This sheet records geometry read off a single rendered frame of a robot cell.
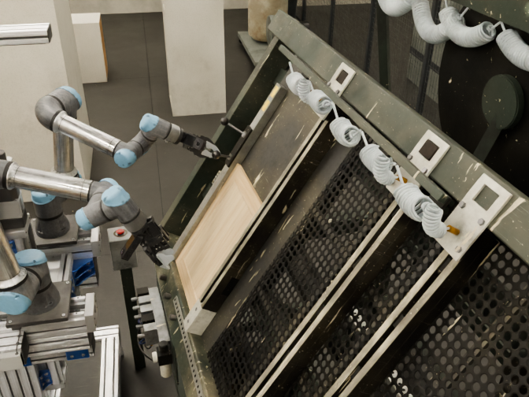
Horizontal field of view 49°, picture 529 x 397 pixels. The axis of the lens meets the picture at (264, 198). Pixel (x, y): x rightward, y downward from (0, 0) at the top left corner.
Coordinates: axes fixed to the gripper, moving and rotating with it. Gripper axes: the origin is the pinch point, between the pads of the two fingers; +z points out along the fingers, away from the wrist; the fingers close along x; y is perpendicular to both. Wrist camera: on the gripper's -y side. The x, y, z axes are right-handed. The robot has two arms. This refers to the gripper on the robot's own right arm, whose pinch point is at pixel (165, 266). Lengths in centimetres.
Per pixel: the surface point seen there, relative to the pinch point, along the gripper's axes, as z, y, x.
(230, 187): 17, 26, 54
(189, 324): 35.6, -10.8, 8.4
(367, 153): -25, 75, -33
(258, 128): 2, 49, 62
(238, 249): 17.7, 21.8, 12.7
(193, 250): 34, -4, 49
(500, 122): 10, 122, -4
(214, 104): 138, 2, 422
